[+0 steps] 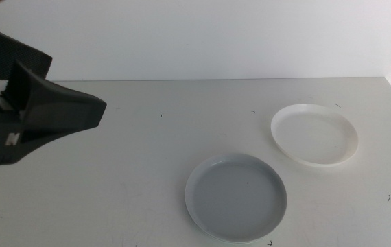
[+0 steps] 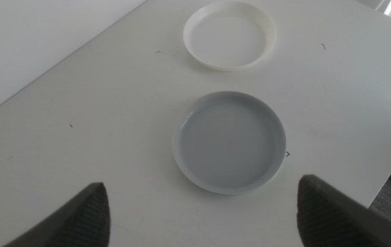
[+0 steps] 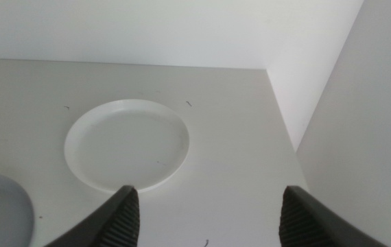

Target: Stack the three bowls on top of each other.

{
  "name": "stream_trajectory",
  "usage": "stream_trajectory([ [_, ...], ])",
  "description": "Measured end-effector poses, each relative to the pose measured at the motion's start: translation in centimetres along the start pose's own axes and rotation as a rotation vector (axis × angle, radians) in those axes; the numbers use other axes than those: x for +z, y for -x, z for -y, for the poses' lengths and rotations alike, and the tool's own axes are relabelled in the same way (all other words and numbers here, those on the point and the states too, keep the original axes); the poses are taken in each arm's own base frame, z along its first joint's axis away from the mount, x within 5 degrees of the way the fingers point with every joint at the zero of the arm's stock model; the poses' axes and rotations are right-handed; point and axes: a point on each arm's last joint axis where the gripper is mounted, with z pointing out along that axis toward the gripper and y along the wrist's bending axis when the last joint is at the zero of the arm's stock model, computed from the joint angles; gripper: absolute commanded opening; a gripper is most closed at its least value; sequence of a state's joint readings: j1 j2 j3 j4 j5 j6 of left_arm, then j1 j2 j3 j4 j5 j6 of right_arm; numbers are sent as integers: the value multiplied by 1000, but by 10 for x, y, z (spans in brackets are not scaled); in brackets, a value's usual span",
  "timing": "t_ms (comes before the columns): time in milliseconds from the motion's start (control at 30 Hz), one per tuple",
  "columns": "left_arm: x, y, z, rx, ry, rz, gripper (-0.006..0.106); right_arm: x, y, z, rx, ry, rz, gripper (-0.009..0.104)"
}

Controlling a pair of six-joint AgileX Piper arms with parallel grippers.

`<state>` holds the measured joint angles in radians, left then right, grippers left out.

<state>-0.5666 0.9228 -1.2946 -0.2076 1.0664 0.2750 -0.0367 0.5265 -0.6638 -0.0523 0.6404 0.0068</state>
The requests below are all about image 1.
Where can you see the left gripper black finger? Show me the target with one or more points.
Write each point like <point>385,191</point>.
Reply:
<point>3,51</point>
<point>61,109</point>

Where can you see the white shallow bowl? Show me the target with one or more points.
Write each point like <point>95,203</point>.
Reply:
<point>313,137</point>

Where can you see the grey shallow bowl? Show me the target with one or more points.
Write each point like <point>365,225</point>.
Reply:
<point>236,199</point>

